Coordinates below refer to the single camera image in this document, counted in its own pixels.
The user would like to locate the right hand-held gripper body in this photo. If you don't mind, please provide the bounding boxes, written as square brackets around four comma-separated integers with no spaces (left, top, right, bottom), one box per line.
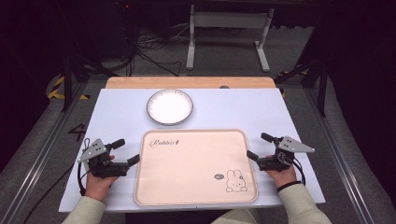
[257,135,316,172]

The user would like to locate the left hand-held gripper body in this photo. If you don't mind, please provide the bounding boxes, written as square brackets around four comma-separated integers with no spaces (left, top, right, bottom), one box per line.
[78,138,131,179]

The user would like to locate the person's right hand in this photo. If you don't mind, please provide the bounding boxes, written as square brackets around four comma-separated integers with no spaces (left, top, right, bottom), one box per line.
[264,155,299,189]

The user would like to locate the person's left hand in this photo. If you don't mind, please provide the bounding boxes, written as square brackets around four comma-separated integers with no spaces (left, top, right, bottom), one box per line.
[84,155,121,203]

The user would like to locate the black wristband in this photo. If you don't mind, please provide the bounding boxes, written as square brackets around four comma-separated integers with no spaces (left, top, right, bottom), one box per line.
[276,180,303,193]

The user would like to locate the white table cover sheet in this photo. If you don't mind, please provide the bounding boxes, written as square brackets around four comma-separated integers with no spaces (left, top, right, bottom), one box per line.
[58,87,327,214]

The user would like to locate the pink tray with rabbit print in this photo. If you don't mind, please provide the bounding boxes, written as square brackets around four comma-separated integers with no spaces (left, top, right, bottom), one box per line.
[133,128,260,207]

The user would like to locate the person's cream trouser leg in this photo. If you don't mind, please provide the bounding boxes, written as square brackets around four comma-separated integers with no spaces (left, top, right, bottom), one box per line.
[210,208,260,224]

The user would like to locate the white plate with dark rim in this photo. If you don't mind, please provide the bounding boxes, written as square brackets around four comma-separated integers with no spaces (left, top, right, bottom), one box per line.
[146,89,194,127]

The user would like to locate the black tripod stand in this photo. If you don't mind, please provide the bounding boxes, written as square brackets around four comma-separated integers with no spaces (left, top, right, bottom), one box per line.
[61,54,120,114]
[275,58,329,119]

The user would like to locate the wooden table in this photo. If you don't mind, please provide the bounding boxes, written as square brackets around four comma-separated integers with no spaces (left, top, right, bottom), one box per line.
[105,76,277,90]

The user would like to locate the black box with red light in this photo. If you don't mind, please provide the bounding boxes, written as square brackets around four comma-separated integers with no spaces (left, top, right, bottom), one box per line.
[101,0,139,61]

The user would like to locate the white metal stand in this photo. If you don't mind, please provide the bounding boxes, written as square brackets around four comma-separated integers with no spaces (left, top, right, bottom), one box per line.
[185,4,276,74]

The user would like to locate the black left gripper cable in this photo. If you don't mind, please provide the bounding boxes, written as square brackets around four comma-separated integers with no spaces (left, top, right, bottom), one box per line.
[21,137,92,224]

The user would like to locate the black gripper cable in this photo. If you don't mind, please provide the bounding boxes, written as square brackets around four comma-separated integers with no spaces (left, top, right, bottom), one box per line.
[290,156,307,187]
[21,137,92,224]

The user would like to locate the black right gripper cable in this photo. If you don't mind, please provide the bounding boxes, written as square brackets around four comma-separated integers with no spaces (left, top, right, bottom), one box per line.
[290,156,307,187]

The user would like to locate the aluminium floor rail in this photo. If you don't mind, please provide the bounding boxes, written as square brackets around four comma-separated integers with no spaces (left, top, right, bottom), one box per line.
[303,88,376,224]
[0,83,92,224]

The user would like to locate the bundle of black floor cables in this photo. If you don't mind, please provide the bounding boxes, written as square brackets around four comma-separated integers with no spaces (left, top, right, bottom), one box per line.
[129,22,191,77]

